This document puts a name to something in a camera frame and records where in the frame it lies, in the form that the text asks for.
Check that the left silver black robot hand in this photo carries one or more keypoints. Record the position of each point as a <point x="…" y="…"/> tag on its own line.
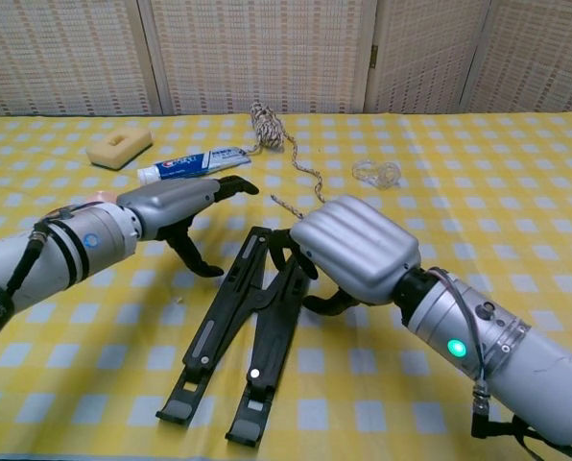
<point x="166" y="201"/>

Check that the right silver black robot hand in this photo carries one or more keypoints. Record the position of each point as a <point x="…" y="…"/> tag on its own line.
<point x="358" y="245"/>

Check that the black folding laptop stand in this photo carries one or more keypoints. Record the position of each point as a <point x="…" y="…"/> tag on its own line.
<point x="271" y="336"/>

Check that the blue white toothpaste tube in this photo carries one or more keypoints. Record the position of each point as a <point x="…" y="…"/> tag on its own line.
<point x="190" y="164"/>

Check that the pink ball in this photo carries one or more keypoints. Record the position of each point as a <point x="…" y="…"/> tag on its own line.
<point x="103" y="197"/>

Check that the yellow sponge with hole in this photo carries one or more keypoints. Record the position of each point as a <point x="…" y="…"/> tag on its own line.
<point x="108" y="151"/>

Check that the woven folding screen panel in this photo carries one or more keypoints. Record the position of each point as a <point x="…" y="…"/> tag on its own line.
<point x="60" y="57"/>
<point x="425" y="57"/>
<point x="540" y="57"/>
<point x="257" y="57"/>

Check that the brass screen hinge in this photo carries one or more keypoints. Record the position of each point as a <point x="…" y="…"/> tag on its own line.
<point x="374" y="55"/>

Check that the yellow white checked tablecloth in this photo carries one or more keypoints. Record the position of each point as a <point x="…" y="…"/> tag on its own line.
<point x="123" y="432"/>

